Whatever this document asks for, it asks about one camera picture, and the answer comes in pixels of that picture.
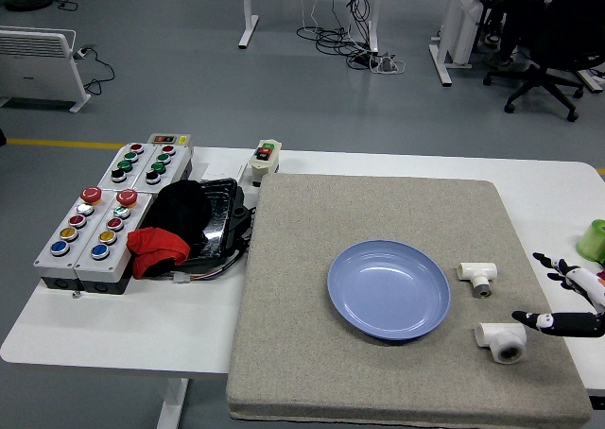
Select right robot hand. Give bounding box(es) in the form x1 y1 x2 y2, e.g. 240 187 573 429
511 251 605 339

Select large white tee pipe fitting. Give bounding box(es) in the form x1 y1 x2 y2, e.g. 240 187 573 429
474 321 528 365

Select white tee pipe metal thread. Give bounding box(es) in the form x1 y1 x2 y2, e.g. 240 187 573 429
456 261 499 300

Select blue plate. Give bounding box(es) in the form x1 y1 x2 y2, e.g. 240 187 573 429
327 239 452 345

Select green cup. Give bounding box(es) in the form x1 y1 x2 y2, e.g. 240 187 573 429
576 219 605 263

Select grey-brown mat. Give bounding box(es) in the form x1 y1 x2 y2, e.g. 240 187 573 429
226 172 595 423

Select black office chair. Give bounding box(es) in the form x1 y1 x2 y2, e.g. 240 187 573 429
481 0 605 123

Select person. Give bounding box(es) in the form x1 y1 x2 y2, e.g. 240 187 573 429
481 0 568 69

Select white desk side panel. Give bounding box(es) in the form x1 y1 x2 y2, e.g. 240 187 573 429
428 0 486 88

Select white desk leg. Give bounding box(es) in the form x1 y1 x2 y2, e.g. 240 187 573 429
363 0 382 55
237 0 260 49

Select black plastic tray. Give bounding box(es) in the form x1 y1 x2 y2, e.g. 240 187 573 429
141 177 247 269

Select white paper sheet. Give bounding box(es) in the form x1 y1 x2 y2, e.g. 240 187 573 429
191 162 251 184

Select black cloth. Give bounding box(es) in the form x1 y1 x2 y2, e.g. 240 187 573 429
141 180 214 241

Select red cloth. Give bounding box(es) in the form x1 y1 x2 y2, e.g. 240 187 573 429
126 227 191 280

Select white table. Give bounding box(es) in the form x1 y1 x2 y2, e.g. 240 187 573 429
0 145 605 429

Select button box green buttons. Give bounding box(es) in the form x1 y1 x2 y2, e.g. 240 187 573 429
130 144 195 192
96 141 160 189

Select button box red mushroom button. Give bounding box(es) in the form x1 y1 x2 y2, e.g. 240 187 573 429
33 186 117 291
74 189 155 294

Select white panel heater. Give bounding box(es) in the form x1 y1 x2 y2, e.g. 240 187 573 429
0 26 92 113

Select white switch box green red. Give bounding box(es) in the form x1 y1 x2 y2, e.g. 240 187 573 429
248 139 285 188

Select black device with cables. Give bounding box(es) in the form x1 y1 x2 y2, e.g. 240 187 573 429
226 200 257 261

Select tangled floor cables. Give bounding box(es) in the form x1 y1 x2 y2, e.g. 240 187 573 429
296 0 407 76

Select white connector coloured wires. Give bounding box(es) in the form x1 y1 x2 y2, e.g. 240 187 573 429
170 258 237 284

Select small grey rocker switch box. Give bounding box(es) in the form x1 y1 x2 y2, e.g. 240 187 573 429
147 132 193 146

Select black heater power cord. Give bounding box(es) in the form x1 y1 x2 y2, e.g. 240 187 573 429
75 44 116 95

